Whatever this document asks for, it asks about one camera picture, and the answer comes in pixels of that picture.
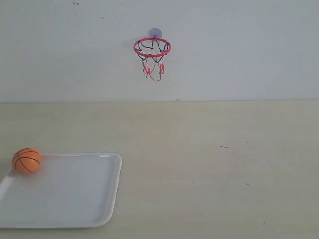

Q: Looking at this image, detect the clear suction cup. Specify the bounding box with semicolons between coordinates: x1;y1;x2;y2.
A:
149;28;162;38

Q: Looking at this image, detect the red mini basketball hoop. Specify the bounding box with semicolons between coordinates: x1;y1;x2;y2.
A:
133;37;172;82

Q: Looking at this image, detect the white plastic tray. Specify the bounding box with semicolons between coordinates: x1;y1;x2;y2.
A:
0;153;122;229

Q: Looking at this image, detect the small orange basketball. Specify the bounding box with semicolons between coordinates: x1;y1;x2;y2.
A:
12;148;42;175

